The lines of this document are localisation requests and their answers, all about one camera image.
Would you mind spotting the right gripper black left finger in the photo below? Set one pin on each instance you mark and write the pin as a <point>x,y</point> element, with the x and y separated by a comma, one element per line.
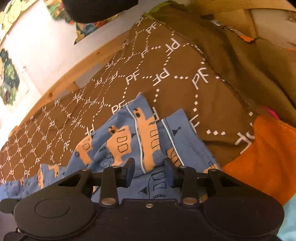
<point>109,180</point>

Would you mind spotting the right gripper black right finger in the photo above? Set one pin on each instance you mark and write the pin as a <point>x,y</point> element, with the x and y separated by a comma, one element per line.
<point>194,185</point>

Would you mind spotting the blue patterned children's pants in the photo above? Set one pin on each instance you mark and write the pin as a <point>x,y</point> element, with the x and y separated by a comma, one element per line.
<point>133,132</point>

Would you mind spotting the brown PF patterned blanket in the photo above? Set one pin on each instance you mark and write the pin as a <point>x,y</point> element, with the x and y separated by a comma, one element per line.
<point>243,113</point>

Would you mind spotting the black round object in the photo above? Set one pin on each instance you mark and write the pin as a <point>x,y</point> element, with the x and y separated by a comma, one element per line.
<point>89,11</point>

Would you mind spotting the floral patterned cloth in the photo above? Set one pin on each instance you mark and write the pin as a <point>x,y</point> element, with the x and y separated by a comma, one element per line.
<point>58,13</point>

